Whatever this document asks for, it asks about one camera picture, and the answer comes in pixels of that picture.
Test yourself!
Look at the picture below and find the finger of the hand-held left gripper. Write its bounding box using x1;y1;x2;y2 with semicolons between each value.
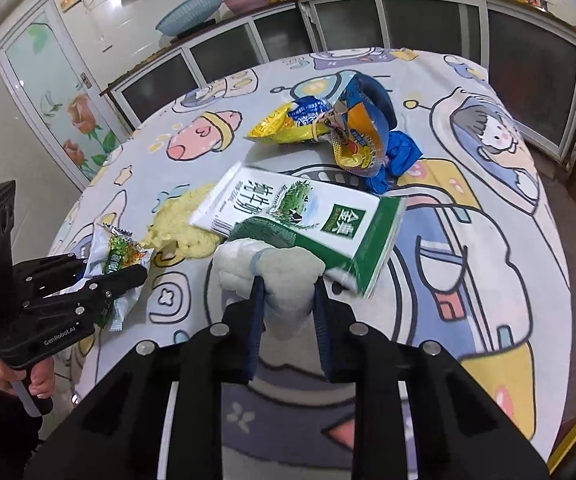
20;264;149;319
13;254;89;297

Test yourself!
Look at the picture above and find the flower printed glass door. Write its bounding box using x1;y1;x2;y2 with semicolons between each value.
0;0;124;191

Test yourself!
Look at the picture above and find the blue plastic basket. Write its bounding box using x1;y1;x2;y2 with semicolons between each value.
155;0;223;37

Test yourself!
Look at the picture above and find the blue orange snack bag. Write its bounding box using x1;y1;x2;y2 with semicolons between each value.
325;72;397;176

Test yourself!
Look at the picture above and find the kitchen cabinet with glass doors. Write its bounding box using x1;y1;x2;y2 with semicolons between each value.
100;0;576;166

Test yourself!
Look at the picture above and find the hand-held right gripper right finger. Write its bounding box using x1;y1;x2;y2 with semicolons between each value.
313;279;552;480

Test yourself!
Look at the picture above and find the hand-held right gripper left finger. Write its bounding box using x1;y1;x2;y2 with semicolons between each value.
23;276;269;480

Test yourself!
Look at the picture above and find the person's left hand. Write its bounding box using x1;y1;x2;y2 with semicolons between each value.
0;355;61;401

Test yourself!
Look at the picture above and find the green milk carton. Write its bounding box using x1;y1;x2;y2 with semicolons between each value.
189;161;406;298

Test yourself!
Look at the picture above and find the yellow cloth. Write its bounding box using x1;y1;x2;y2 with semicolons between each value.
143;183;223;261

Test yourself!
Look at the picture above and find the yellow snack bag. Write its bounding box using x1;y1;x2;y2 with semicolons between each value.
245;97;336;145

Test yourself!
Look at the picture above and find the green white snack wrapper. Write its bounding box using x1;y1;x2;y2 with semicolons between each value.
75;224;153;333

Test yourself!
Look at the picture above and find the white tissue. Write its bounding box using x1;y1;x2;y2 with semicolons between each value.
215;240;326;341

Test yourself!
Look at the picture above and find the round table with cartoon cloth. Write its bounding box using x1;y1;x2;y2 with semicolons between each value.
48;47;571;463

